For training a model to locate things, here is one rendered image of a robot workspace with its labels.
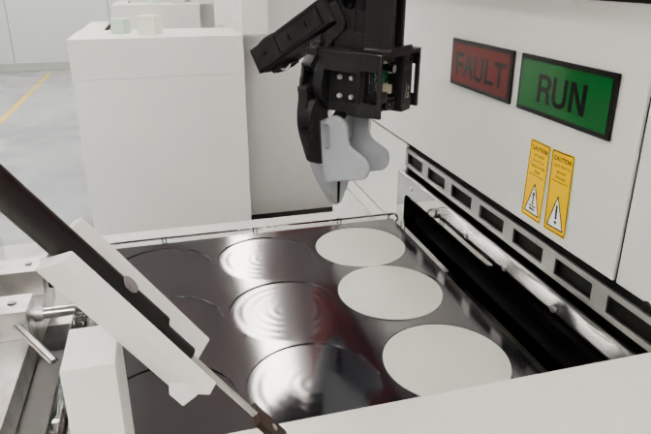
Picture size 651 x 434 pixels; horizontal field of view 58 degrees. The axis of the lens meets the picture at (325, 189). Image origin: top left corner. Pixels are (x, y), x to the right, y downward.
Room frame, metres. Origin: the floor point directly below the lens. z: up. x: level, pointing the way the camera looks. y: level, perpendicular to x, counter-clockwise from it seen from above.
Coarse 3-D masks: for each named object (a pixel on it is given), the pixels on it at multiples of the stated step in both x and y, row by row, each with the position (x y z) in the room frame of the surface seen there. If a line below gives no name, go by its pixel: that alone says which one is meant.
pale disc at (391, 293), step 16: (352, 272) 0.54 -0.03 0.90; (368, 272) 0.54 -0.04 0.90; (384, 272) 0.54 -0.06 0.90; (400, 272) 0.54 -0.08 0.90; (416, 272) 0.54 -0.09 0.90; (352, 288) 0.50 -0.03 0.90; (368, 288) 0.50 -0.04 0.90; (384, 288) 0.50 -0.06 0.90; (400, 288) 0.51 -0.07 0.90; (416, 288) 0.51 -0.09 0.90; (432, 288) 0.51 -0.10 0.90; (352, 304) 0.47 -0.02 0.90; (368, 304) 0.47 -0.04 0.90; (384, 304) 0.47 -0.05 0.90; (400, 304) 0.48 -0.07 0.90; (416, 304) 0.48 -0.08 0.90; (432, 304) 0.48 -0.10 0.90
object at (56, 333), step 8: (56, 320) 0.53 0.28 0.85; (64, 320) 0.53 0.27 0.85; (88, 320) 0.53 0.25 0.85; (48, 328) 0.52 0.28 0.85; (56, 328) 0.52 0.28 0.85; (64, 328) 0.52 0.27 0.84; (48, 336) 0.52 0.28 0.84; (56, 336) 0.52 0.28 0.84; (64, 336) 0.52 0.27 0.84; (48, 344) 0.52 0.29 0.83; (56, 344) 0.52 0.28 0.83; (64, 344) 0.52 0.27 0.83
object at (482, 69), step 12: (456, 48) 0.63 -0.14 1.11; (468, 48) 0.61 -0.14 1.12; (480, 48) 0.59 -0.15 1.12; (456, 60) 0.63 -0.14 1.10; (468, 60) 0.61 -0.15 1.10; (480, 60) 0.58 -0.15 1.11; (492, 60) 0.56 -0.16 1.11; (504, 60) 0.54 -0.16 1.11; (456, 72) 0.63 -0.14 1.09; (468, 72) 0.61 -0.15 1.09; (480, 72) 0.58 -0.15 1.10; (492, 72) 0.56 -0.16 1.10; (504, 72) 0.54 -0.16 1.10; (468, 84) 0.60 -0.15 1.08; (480, 84) 0.58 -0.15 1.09; (492, 84) 0.56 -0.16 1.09; (504, 84) 0.54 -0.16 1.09; (504, 96) 0.54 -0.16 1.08
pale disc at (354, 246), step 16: (320, 240) 0.61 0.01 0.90; (336, 240) 0.61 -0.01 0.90; (352, 240) 0.61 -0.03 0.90; (368, 240) 0.61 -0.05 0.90; (384, 240) 0.61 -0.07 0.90; (400, 240) 0.61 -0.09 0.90; (336, 256) 0.58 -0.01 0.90; (352, 256) 0.58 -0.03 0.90; (368, 256) 0.58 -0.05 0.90; (384, 256) 0.58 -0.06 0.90; (400, 256) 0.58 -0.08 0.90
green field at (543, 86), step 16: (528, 64) 0.51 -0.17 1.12; (544, 64) 0.49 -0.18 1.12; (528, 80) 0.50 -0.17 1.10; (544, 80) 0.48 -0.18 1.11; (560, 80) 0.46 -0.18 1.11; (576, 80) 0.45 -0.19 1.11; (592, 80) 0.43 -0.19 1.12; (608, 80) 0.41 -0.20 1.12; (528, 96) 0.50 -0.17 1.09; (544, 96) 0.48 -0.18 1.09; (560, 96) 0.46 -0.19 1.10; (576, 96) 0.44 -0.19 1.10; (592, 96) 0.43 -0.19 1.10; (608, 96) 0.41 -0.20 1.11; (544, 112) 0.48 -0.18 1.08; (560, 112) 0.46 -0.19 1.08; (576, 112) 0.44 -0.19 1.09; (592, 112) 0.42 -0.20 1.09; (592, 128) 0.42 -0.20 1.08
